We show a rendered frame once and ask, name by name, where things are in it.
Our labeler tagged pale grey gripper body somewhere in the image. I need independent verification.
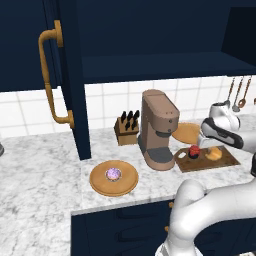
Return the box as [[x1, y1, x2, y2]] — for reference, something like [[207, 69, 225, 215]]
[[197, 134, 222, 150]]

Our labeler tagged brown coffee machine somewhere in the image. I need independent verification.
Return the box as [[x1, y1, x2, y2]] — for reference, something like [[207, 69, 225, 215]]
[[137, 88, 181, 172]]

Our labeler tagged hanging metal spoon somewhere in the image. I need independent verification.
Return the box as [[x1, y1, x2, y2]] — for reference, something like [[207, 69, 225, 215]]
[[222, 77, 236, 108]]

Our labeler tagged golden croissant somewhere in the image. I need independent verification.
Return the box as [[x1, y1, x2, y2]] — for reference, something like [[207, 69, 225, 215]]
[[204, 146, 224, 162]]

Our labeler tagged dark blue open cabinet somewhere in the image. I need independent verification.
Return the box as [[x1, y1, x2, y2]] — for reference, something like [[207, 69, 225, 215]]
[[75, 0, 256, 85]]

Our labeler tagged hanging copper spoon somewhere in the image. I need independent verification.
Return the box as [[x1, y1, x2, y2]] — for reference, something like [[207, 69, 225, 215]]
[[237, 75, 253, 110]]

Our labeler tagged purple frosted cupcake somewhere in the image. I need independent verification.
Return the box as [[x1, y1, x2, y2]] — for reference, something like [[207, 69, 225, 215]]
[[104, 167, 123, 183]]

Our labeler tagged wooden knife block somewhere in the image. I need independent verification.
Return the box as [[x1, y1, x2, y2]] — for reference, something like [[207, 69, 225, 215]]
[[113, 116, 141, 147]]

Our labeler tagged round wooden board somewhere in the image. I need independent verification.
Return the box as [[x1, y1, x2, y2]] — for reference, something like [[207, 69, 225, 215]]
[[171, 122, 203, 145]]

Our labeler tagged brown wooden cutting board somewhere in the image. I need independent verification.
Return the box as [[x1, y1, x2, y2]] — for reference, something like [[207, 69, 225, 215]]
[[173, 145, 242, 174]]

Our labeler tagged dark blue base cabinet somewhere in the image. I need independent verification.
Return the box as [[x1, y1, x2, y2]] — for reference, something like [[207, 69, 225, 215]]
[[70, 198, 256, 256]]

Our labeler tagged dark blue cabinet door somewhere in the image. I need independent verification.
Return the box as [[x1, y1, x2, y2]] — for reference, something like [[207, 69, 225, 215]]
[[57, 0, 92, 161]]

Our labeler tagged brass cabinet door handle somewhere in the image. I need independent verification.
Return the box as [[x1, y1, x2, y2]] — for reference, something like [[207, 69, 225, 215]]
[[37, 19, 76, 130]]

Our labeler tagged round wooden plate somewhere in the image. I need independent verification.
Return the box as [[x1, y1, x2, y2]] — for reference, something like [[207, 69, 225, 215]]
[[88, 159, 140, 198]]

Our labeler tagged dark blue wall cabinet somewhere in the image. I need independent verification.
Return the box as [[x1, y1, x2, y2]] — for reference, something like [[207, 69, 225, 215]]
[[0, 0, 63, 93]]

